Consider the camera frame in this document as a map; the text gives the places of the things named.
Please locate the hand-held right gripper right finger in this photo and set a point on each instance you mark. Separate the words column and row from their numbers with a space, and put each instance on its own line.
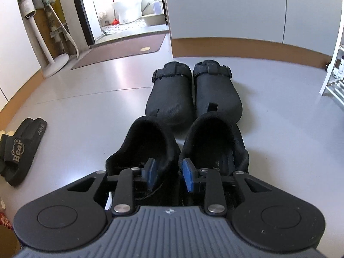
column 188, row 174

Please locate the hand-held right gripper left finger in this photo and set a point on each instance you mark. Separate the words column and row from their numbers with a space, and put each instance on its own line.
column 151, row 173

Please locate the black lace-up sneaker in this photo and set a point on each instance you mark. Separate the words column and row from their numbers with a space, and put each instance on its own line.
column 161, row 139
column 215, row 129

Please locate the black slide sandal gold print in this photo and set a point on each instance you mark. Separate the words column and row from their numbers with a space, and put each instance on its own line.
column 4, row 170
column 24, row 153

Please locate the brown door mat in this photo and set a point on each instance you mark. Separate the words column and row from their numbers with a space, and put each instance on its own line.
column 115, row 49

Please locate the white standing fan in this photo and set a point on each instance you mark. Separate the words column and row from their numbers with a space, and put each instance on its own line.
column 55, row 65

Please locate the red patterned cloth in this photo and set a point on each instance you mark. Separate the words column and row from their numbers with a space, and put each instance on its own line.
column 5, row 220

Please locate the beige wash basin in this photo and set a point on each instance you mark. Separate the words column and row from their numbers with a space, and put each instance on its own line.
column 154, row 20

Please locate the soap pump bottle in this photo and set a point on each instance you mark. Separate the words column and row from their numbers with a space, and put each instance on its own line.
column 157, row 6

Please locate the white toilet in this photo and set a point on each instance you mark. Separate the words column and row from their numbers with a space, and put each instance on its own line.
column 129, row 5

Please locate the white mop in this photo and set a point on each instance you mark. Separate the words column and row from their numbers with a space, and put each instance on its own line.
column 61, row 24

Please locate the dark door frame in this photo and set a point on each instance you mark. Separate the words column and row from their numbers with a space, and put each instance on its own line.
column 81, row 10

